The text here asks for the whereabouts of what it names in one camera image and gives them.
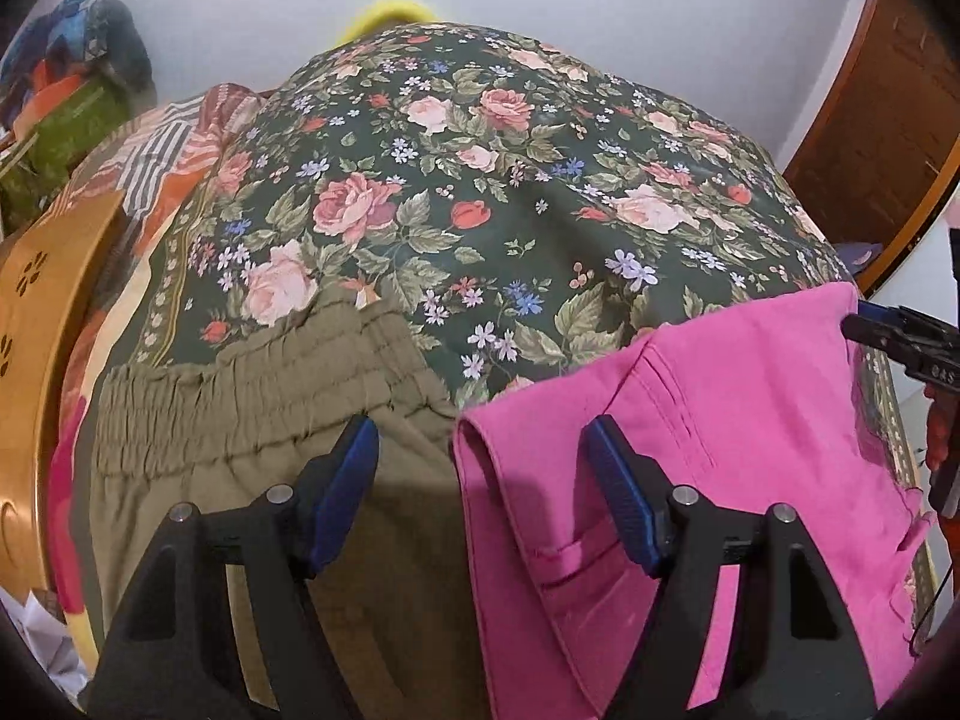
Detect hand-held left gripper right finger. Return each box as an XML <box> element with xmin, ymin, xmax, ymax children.
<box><xmin>583</xmin><ymin>414</ymin><xmax>878</xmax><ymax>720</ymax></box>

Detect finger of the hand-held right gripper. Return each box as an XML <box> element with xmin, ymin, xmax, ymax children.
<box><xmin>841</xmin><ymin>301</ymin><xmax>960</xmax><ymax>391</ymax></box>

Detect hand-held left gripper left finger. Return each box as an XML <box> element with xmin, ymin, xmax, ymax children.
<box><xmin>79</xmin><ymin>414</ymin><xmax>383</xmax><ymax>720</ymax></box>

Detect olive green pants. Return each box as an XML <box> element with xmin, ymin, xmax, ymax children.
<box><xmin>90</xmin><ymin>292</ymin><xmax>496</xmax><ymax>720</ymax></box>

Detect pink pants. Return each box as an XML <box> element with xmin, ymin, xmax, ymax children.
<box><xmin>450</xmin><ymin>281</ymin><xmax>938</xmax><ymax>720</ymax></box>

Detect person's right hand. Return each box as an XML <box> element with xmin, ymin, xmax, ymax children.
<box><xmin>924</xmin><ymin>382</ymin><xmax>960</xmax><ymax>475</ymax></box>

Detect wooden door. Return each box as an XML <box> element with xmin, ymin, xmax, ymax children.
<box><xmin>780</xmin><ymin>0</ymin><xmax>960</xmax><ymax>293</ymax></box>

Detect wooden board with cutouts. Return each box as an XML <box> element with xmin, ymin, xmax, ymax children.
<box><xmin>0</xmin><ymin>187</ymin><xmax>128</xmax><ymax>601</ymax></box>

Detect floral bedsheet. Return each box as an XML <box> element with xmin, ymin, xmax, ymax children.
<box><xmin>52</xmin><ymin>19</ymin><xmax>938</xmax><ymax>616</ymax></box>

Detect white crumpled papers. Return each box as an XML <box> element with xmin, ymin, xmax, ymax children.
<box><xmin>0</xmin><ymin>589</ymin><xmax>83</xmax><ymax>710</ymax></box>

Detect striped orange cloth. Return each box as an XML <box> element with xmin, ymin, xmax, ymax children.
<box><xmin>67</xmin><ymin>82</ymin><xmax>278</xmax><ymax>278</ymax></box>

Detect green bag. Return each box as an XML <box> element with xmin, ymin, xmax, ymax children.
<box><xmin>0</xmin><ymin>82</ymin><xmax>151</xmax><ymax>218</ymax></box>

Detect yellow fuzzy hoop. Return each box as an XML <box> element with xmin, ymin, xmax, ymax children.
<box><xmin>337</xmin><ymin>0</ymin><xmax>436</xmax><ymax>46</ymax></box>

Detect pile of colourful clothes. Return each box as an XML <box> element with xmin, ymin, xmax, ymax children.
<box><xmin>0</xmin><ymin>0</ymin><xmax>155</xmax><ymax>128</ymax></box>

